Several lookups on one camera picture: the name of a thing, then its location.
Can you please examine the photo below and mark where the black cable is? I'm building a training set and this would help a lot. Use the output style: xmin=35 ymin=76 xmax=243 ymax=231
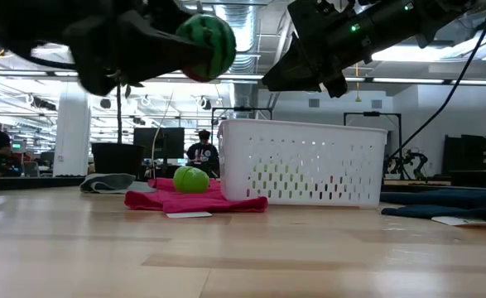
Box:
xmin=388 ymin=0 xmax=486 ymax=159

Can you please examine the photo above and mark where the green potted plant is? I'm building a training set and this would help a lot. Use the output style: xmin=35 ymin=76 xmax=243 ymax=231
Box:
xmin=91 ymin=72 xmax=147 ymax=177

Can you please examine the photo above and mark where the grey cloth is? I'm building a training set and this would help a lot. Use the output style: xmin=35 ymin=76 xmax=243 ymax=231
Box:
xmin=79 ymin=172 xmax=156 ymax=195

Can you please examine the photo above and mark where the white cloth label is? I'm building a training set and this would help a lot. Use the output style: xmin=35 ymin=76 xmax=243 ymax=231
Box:
xmin=431 ymin=215 xmax=486 ymax=228
xmin=166 ymin=211 xmax=213 ymax=219

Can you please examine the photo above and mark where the red cloth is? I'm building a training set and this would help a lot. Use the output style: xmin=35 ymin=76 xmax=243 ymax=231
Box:
xmin=123 ymin=177 xmax=269 ymax=214

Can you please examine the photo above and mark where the black cabinet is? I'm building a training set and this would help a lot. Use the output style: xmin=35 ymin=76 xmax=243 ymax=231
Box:
xmin=440 ymin=134 xmax=486 ymax=185

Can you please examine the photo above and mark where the black computer monitor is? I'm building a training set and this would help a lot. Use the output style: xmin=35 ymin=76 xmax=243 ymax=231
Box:
xmin=133 ymin=127 xmax=185 ymax=160

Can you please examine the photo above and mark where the white building column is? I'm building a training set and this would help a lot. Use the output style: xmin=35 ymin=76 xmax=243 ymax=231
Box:
xmin=53 ymin=80 xmax=93 ymax=177

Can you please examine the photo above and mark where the green striped toy watermelon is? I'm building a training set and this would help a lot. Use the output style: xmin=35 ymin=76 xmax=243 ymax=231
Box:
xmin=176 ymin=13 xmax=238 ymax=83

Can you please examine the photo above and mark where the silver ceiling duct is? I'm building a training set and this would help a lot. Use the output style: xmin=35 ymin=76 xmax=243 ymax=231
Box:
xmin=215 ymin=3 xmax=264 ymax=74

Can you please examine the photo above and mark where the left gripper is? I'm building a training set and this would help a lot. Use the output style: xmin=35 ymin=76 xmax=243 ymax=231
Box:
xmin=60 ymin=0 xmax=217 ymax=96

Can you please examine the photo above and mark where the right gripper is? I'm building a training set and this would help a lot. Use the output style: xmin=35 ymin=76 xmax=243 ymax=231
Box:
xmin=261 ymin=0 xmax=376 ymax=99

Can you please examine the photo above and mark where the white perforated plastic basket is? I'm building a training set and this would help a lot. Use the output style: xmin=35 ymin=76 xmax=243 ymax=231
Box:
xmin=216 ymin=118 xmax=388 ymax=209

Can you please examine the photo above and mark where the navy blue cloth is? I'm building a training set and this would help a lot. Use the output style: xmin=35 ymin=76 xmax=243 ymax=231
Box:
xmin=379 ymin=188 xmax=486 ymax=224

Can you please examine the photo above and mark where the green toy apple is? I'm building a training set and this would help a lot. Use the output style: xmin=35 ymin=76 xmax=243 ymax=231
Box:
xmin=172 ymin=166 xmax=210 ymax=195

